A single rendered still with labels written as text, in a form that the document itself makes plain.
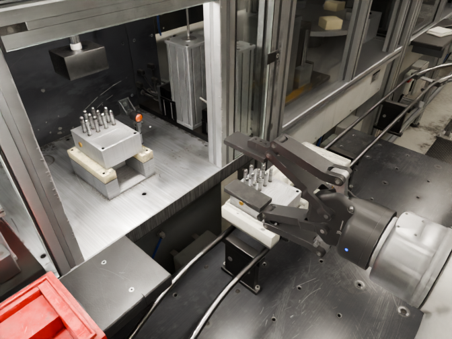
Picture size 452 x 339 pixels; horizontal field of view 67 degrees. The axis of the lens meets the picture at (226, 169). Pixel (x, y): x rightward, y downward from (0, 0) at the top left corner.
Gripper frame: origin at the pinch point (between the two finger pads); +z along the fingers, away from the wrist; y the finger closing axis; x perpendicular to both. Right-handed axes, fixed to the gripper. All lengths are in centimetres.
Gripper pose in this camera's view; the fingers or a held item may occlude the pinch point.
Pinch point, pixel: (243, 169)
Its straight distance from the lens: 49.5
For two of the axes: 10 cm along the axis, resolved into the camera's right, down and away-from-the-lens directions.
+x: -6.6, 4.6, -5.9
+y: 0.0, -7.9, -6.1
